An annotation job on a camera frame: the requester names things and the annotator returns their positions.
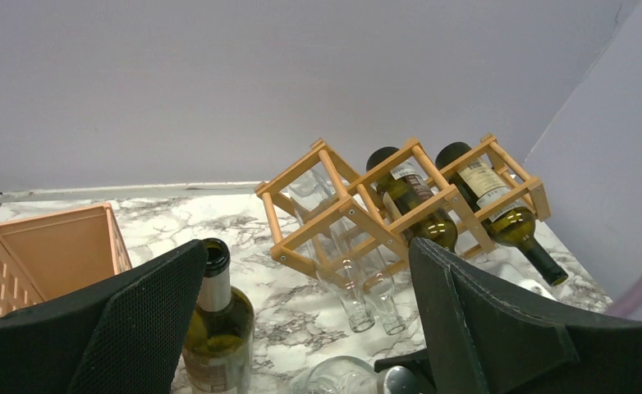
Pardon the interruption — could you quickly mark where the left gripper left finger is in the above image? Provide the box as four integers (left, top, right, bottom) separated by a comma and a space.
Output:
0, 240, 208, 393

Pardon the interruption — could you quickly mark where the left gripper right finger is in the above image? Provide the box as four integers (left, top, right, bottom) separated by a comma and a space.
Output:
409, 239, 642, 393

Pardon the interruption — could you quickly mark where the green wine bottle back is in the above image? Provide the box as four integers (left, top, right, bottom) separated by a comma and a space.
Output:
182, 238, 255, 394

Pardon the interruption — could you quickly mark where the dark wine bottle front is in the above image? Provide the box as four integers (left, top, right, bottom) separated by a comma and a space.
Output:
373, 161, 458, 252

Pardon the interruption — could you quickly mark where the dark wine bottle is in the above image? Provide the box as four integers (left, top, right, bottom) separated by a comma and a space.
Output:
373, 161, 458, 252
435, 141, 570, 287

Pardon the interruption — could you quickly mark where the clear square glass bottle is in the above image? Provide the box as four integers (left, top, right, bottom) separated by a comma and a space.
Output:
332, 218, 406, 336

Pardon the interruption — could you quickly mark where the round clear bottle silver cap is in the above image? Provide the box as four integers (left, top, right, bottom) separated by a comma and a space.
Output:
278, 355, 424, 394

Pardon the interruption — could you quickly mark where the wooden wine rack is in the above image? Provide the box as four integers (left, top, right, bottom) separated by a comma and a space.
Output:
255, 135, 566, 286

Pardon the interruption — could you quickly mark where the small white cardboard box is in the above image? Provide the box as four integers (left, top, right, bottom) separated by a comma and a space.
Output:
516, 278, 557, 301

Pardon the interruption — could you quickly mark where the peach plastic organizer tray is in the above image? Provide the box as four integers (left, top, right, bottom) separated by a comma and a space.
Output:
0, 203, 132, 318

